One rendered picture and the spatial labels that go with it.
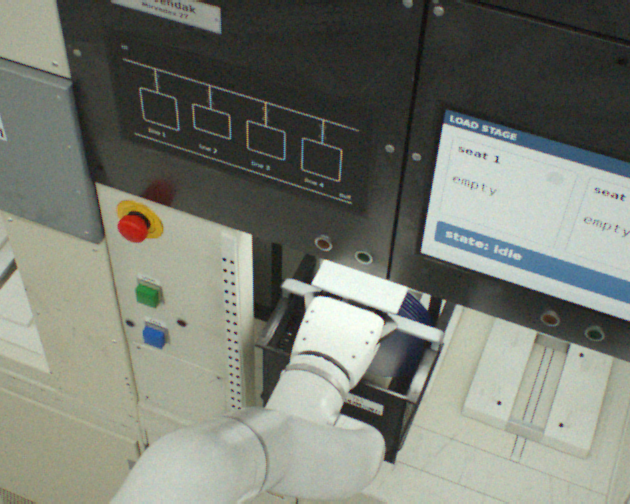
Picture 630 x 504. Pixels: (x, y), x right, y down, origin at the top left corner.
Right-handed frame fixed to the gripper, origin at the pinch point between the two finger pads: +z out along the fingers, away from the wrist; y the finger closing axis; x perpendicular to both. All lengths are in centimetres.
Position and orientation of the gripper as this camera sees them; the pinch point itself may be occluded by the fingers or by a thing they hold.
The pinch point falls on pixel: (364, 284)
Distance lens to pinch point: 135.6
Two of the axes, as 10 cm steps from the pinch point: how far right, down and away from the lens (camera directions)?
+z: 3.8, -7.0, 6.0
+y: 9.2, 3.1, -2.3
